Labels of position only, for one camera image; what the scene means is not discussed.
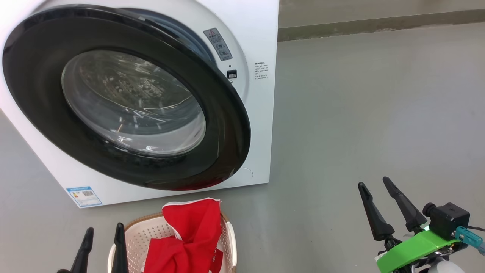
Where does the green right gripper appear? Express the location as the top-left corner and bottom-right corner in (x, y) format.
(358, 176), (461, 273)

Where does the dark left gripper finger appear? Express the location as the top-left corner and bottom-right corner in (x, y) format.
(111, 223), (129, 273)
(70, 227), (94, 273)

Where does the plain red garment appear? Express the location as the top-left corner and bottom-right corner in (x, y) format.
(144, 198), (223, 273)

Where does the red jersey with white trim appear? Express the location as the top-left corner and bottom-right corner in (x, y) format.
(210, 248), (225, 273)

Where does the black round glass washer door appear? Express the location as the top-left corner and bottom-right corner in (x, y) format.
(2, 5), (251, 191)

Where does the cream perforated laundry basket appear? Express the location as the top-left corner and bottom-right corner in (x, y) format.
(107, 211), (238, 273)

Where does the white front-load washing machine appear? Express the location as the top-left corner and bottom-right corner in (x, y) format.
(0, 0), (280, 208)

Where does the blue energy label sticker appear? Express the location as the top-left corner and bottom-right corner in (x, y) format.
(66, 186), (103, 207)

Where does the white round drain filter cover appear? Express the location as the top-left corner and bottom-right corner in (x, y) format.
(237, 167), (253, 186)

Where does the grey warning label sticker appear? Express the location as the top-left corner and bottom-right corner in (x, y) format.
(203, 27), (233, 61)

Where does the teal right camera cable connector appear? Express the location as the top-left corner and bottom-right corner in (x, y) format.
(455, 226), (485, 254)

